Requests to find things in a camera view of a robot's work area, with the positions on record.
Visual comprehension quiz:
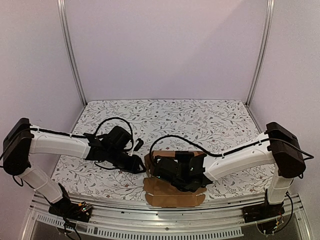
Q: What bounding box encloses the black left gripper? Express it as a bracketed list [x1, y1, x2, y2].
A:
[106, 147, 147, 175]

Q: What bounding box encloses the brown cardboard box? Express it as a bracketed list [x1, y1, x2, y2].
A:
[143, 154, 207, 208]

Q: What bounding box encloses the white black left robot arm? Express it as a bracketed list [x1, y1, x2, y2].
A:
[0, 118, 146, 217]

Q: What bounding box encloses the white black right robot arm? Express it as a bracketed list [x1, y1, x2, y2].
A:
[144, 122, 306, 218]

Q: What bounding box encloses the floral patterned table mat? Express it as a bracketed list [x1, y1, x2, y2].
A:
[52, 99, 259, 201]

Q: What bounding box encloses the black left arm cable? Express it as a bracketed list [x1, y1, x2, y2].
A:
[95, 116, 135, 151]

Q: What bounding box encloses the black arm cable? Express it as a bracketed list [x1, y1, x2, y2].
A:
[149, 134, 226, 166]
[95, 116, 135, 151]

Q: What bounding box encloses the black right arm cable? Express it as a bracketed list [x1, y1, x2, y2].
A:
[149, 134, 226, 166]

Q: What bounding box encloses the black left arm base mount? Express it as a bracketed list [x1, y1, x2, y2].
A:
[48, 193, 93, 223]

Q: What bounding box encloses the aluminium front rail frame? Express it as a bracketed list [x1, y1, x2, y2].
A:
[20, 194, 313, 240]

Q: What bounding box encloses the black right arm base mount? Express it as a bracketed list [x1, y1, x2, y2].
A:
[241, 198, 285, 223]

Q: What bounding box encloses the left aluminium corner post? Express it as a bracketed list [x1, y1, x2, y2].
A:
[57, 0, 88, 107]

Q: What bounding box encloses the aluminium corner post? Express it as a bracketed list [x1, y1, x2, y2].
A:
[245, 0, 276, 108]
[57, 0, 88, 107]

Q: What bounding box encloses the right aluminium corner post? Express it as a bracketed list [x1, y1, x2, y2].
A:
[245, 0, 276, 108]

